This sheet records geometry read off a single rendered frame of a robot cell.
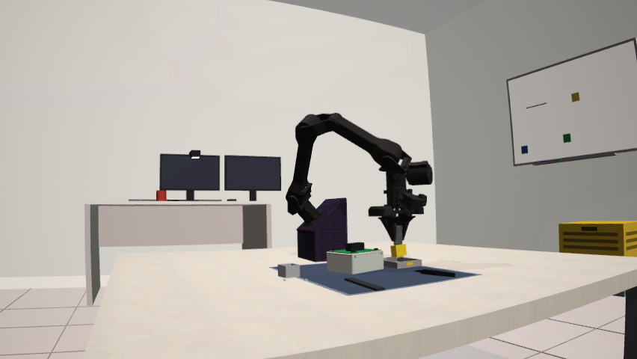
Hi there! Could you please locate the blue-grey flat mat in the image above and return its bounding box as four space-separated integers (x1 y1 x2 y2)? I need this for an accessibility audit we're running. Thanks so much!
297 263 481 296

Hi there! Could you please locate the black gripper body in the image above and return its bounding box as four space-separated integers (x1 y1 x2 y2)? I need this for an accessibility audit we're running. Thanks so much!
369 186 424 218

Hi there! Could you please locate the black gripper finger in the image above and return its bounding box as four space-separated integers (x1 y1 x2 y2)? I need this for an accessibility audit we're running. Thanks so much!
397 216 416 240
378 217 399 242

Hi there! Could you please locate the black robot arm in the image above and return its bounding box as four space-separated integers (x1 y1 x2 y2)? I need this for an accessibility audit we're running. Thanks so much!
286 113 433 226

